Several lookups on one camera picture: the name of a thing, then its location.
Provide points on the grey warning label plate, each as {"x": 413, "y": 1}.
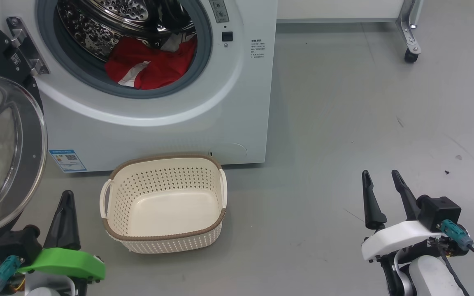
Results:
{"x": 219, "y": 10}

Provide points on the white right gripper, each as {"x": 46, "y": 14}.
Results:
{"x": 389, "y": 240}

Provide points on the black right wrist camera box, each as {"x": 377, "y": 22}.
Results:
{"x": 440, "y": 211}

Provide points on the white partition panel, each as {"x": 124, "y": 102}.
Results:
{"x": 335, "y": 8}

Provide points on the grey rubber door gasket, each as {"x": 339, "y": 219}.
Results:
{"x": 76, "y": 76}

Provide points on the blue energy label sticker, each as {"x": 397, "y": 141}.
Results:
{"x": 68, "y": 161}

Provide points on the red garment wide white band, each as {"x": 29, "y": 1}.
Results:
{"x": 130, "y": 61}

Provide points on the black door lock slot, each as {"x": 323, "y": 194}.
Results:
{"x": 227, "y": 36}

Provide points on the steel washing machine drum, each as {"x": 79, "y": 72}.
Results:
{"x": 97, "y": 28}

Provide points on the cream perforated laundry basket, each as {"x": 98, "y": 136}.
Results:
{"x": 171, "y": 213}

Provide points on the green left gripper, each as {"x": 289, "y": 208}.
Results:
{"x": 64, "y": 263}

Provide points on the grey caster stand leg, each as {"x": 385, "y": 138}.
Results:
{"x": 407, "y": 37}

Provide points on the metal door hinge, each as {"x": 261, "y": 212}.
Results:
{"x": 27, "y": 47}

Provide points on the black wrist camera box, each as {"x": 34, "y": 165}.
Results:
{"x": 440, "y": 211}
{"x": 17, "y": 246}

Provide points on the round glass washing machine door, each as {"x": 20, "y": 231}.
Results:
{"x": 31, "y": 164}

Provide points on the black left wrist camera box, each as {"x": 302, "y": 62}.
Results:
{"x": 17, "y": 246}

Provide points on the white washing machine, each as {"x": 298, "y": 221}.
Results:
{"x": 159, "y": 131}

